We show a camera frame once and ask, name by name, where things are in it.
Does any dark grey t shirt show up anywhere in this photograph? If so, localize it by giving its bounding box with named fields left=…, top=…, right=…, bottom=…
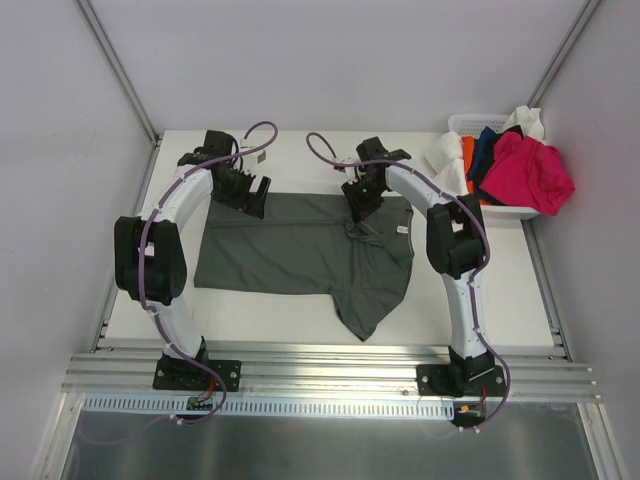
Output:
left=194, top=193, right=414, bottom=341

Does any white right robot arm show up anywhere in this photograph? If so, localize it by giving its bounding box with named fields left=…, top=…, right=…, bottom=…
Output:
left=336, top=137, right=495, bottom=398

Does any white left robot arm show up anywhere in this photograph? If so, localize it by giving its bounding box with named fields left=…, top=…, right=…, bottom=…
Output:
left=114, top=121, right=278, bottom=388

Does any white towel beside basket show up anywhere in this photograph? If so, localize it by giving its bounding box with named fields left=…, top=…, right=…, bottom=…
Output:
left=425, top=132, right=469, bottom=196

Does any orange t shirt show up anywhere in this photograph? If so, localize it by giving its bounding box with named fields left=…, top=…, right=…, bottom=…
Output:
left=461, top=136, right=476, bottom=180

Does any white plastic laundry basket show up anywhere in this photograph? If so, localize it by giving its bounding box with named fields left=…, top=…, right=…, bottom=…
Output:
left=447, top=113, right=539, bottom=220

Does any blue t shirt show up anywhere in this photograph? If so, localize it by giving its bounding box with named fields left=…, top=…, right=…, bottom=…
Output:
left=467, top=127, right=499, bottom=180

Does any pink t shirt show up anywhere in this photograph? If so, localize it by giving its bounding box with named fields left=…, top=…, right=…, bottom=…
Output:
left=479, top=130, right=577, bottom=217

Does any white t shirt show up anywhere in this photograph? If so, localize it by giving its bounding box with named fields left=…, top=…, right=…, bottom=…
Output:
left=502, top=105, right=545, bottom=142

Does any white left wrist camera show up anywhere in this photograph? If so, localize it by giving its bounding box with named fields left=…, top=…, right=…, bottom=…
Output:
left=240, top=139, right=267, bottom=165

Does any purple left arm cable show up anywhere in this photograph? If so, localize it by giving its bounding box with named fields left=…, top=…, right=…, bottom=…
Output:
left=79, top=120, right=279, bottom=445

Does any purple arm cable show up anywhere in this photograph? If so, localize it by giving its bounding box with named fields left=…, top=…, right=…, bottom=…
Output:
left=79, top=120, right=279, bottom=445
left=305, top=131, right=512, bottom=435

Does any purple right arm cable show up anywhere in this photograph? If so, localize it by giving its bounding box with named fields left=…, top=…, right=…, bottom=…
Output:
left=305, top=131, right=512, bottom=435

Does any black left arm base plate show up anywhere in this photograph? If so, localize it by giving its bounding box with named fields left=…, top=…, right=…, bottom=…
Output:
left=152, top=356, right=242, bottom=392

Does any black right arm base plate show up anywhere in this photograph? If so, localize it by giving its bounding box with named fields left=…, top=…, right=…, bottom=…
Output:
left=416, top=364, right=506, bottom=398

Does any aluminium mounting rail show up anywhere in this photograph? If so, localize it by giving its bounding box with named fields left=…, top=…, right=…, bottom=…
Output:
left=62, top=338, right=603, bottom=403

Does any white slotted cable duct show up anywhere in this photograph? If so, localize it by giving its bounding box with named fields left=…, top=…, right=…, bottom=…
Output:
left=83, top=394, right=454, bottom=421

